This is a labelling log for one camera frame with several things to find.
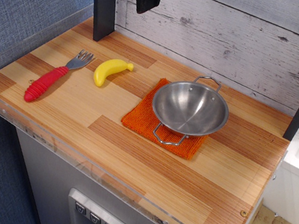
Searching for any stainless steel two-handled pot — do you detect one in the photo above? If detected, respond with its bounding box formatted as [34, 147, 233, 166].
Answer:
[152, 75, 229, 146]

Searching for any red-handled toy fork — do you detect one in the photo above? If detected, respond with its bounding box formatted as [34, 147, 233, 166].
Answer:
[23, 50, 94, 102]

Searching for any orange knitted cloth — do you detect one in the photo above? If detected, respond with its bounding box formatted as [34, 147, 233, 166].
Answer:
[121, 78, 207, 160]

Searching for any yellow toy banana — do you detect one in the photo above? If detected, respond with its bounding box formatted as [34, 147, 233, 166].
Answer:
[93, 59, 134, 87]

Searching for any black left upright post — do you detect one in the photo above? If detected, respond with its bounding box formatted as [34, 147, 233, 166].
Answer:
[92, 0, 116, 41]

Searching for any clear acrylic table guard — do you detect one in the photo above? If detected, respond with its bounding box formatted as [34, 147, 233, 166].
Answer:
[0, 5, 299, 224]

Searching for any grey toy fridge cabinet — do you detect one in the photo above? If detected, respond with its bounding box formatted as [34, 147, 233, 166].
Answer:
[17, 130, 156, 224]

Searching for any silver ice dispenser panel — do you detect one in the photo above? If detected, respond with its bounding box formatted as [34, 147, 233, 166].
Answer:
[68, 188, 125, 224]

